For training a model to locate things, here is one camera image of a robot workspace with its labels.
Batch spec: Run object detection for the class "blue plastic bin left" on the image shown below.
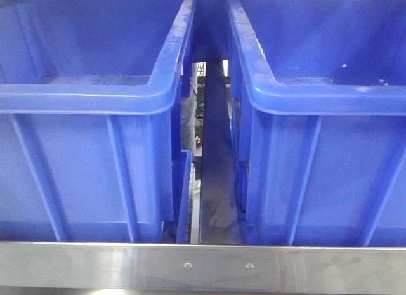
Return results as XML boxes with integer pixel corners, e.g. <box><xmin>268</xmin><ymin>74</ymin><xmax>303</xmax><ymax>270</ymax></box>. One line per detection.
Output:
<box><xmin>1</xmin><ymin>0</ymin><xmax>195</xmax><ymax>242</ymax></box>

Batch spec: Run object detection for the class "blue plastic bin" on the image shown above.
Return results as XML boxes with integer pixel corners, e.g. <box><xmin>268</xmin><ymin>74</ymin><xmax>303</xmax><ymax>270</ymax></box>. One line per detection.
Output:
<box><xmin>1</xmin><ymin>0</ymin><xmax>195</xmax><ymax>242</ymax></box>
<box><xmin>228</xmin><ymin>0</ymin><xmax>405</xmax><ymax>247</ymax></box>

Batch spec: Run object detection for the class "blue plastic bin right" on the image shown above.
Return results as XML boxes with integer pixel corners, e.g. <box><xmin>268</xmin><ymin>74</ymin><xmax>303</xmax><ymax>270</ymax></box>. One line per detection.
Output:
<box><xmin>228</xmin><ymin>0</ymin><xmax>405</xmax><ymax>247</ymax></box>

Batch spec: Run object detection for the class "steel shelf front rail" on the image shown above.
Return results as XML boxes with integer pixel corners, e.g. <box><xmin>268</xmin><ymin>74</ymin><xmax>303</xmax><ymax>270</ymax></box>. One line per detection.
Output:
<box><xmin>1</xmin><ymin>242</ymin><xmax>405</xmax><ymax>294</ymax></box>

